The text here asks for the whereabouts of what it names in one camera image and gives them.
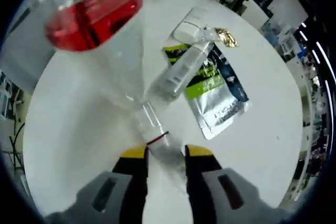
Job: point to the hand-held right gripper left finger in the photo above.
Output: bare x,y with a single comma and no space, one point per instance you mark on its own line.
131,182

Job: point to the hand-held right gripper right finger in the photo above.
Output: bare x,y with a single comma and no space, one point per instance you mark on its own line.
199,182

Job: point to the white skincare tube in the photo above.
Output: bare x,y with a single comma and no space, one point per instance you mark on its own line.
186,31

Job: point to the green silver skincare mask sachet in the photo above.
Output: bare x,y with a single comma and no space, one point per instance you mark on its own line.
223,119

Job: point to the gold foil skincare sachet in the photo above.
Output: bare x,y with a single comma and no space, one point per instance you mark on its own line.
227,37

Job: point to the red collar skincare pump bottle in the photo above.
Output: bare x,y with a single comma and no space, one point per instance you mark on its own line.
92,22

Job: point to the person's grey trousers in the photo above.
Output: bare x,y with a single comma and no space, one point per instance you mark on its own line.
23,58

